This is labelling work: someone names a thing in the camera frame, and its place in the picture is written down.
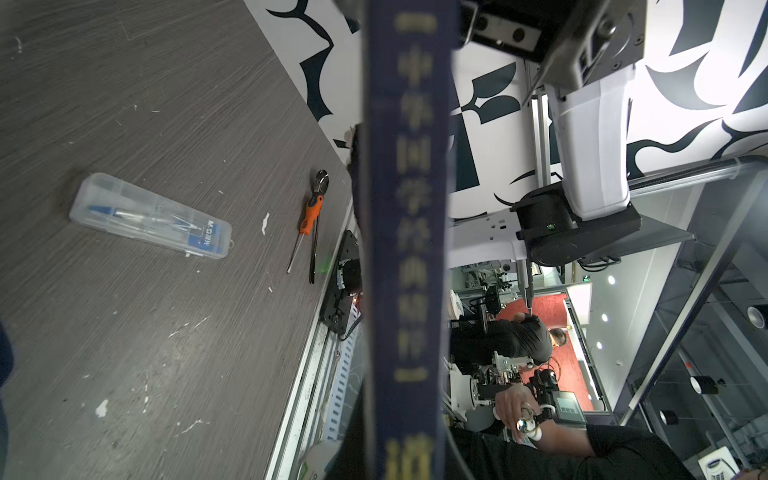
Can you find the dark blue book yellow label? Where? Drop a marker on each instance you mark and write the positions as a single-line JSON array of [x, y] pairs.
[[404, 179]]

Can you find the navy blue student backpack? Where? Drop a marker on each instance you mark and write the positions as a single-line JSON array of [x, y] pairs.
[[6, 367]]

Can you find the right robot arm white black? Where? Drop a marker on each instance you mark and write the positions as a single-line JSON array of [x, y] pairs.
[[586, 52]]

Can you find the person in black shirt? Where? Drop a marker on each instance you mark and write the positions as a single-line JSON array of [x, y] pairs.
[[542, 448]]

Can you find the clear plastic pencil case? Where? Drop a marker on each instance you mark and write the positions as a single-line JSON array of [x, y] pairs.
[[106, 203]]

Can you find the orange handled screwdriver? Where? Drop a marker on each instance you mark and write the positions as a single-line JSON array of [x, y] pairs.
[[312, 211]]

